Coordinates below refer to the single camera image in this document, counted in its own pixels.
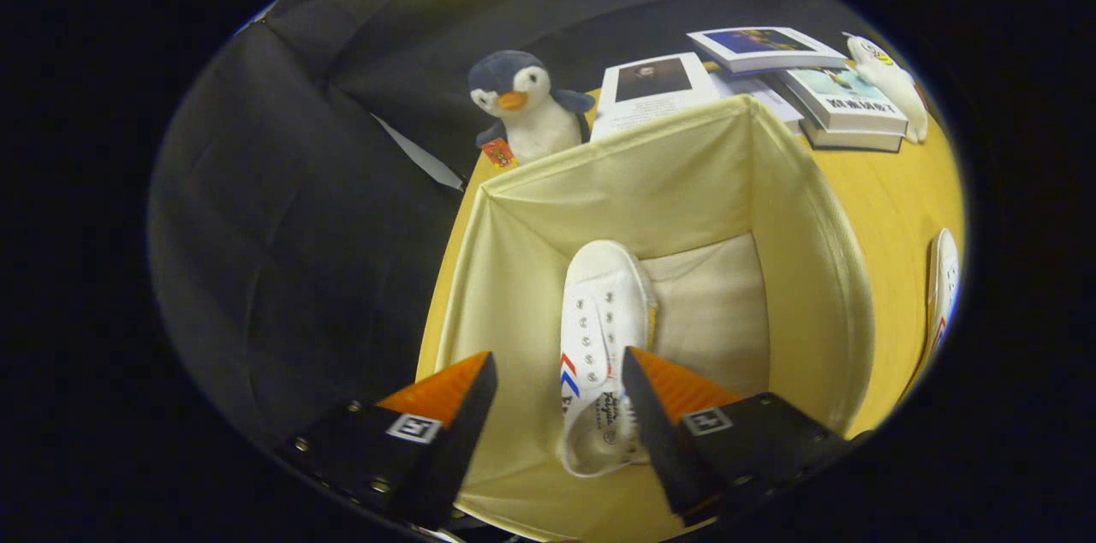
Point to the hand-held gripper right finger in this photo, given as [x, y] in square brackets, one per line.
[664, 440]

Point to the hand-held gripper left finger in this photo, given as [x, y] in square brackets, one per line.
[458, 440]

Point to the white canvas shoe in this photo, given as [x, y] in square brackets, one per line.
[944, 286]
[599, 303]

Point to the beige fabric storage box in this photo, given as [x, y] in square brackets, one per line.
[805, 286]

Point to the black backdrop cloth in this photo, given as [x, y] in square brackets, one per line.
[257, 269]

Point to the grey penguin plush toy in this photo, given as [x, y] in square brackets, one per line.
[535, 123]

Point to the portrait cover white book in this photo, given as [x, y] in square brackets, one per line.
[651, 89]

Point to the thick white book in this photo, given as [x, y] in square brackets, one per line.
[856, 142]

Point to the white text cover book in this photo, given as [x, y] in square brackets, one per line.
[753, 87]

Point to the teal cover book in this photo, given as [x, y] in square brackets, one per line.
[843, 98]

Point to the blue picture cover book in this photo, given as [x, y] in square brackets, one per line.
[762, 46]

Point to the white duck plush toy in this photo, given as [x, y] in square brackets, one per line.
[895, 85]

